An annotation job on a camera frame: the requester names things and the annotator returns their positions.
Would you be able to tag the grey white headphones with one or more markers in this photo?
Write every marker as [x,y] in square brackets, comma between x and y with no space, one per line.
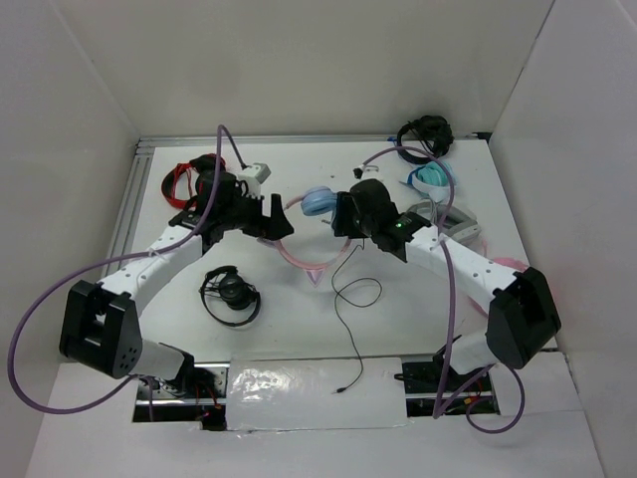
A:
[460,222]

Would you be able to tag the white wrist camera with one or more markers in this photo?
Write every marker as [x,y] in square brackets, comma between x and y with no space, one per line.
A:
[252,178]
[367,171]

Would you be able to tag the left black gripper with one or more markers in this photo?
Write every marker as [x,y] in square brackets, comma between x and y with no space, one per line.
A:
[276,226]

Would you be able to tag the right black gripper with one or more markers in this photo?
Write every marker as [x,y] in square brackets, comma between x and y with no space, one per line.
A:
[341,221]

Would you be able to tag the small black headphones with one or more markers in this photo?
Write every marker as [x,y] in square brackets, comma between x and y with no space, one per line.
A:
[226,284]

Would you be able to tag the black headphones with blue cable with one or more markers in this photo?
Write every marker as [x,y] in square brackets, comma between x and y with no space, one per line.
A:
[433,133]

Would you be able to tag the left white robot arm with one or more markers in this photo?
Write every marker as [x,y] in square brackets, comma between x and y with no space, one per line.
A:
[101,323]

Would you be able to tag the white taped front panel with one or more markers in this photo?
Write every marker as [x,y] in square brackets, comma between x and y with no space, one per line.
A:
[315,394]

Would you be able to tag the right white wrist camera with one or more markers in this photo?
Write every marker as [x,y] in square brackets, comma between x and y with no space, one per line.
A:
[367,171]

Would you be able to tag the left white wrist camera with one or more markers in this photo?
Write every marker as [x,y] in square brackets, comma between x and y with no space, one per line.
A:
[252,178]

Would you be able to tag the teal white headphones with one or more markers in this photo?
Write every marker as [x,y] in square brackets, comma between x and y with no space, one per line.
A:
[432,180]

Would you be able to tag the red black headphones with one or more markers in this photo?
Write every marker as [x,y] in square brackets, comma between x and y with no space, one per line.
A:
[178,185]

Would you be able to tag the pink blue cat-ear headphones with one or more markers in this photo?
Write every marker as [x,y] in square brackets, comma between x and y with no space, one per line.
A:
[316,201]

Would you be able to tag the aluminium frame rail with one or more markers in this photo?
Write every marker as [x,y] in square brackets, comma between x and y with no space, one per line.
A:
[298,163]

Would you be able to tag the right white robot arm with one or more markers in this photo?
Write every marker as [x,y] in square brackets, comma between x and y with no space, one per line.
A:
[522,316]

